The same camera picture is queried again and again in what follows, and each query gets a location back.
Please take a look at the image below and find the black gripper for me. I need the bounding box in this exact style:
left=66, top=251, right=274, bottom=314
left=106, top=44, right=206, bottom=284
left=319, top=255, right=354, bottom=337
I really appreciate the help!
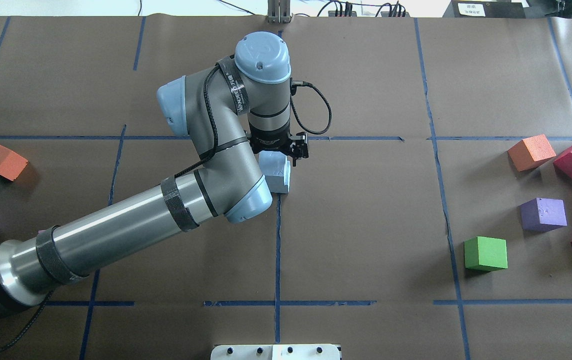
left=249, top=127, right=293, bottom=154

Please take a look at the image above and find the light blue foam block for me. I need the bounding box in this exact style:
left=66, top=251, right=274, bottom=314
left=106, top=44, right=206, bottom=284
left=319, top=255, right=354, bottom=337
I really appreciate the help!
left=258, top=151, right=291, bottom=179
left=264, top=172, right=291, bottom=194

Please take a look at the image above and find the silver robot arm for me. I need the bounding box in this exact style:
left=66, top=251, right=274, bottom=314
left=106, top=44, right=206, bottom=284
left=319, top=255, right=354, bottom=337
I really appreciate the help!
left=0, top=31, right=307, bottom=318

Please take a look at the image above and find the black power box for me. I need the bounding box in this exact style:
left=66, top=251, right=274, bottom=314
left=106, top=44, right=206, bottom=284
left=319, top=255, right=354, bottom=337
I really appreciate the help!
left=442, top=0, right=526, bottom=19

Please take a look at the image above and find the green foam block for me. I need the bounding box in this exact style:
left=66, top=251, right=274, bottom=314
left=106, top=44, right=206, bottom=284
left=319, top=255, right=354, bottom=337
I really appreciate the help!
left=463, top=235, right=509, bottom=272

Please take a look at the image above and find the orange foam block right side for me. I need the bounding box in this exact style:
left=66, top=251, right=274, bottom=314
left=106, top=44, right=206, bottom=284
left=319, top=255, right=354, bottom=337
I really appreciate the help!
left=507, top=134, right=557, bottom=172

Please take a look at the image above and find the purple foam block right side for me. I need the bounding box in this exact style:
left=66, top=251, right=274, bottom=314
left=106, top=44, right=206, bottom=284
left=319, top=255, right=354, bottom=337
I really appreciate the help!
left=517, top=197, right=568, bottom=233

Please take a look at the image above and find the aluminium frame post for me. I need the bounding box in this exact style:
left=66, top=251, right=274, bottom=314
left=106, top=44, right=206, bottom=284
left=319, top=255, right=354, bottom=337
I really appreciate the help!
left=267, top=0, right=293, bottom=24

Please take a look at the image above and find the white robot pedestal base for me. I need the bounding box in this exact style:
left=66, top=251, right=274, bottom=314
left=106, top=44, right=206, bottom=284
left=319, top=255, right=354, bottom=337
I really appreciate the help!
left=210, top=343, right=343, bottom=360

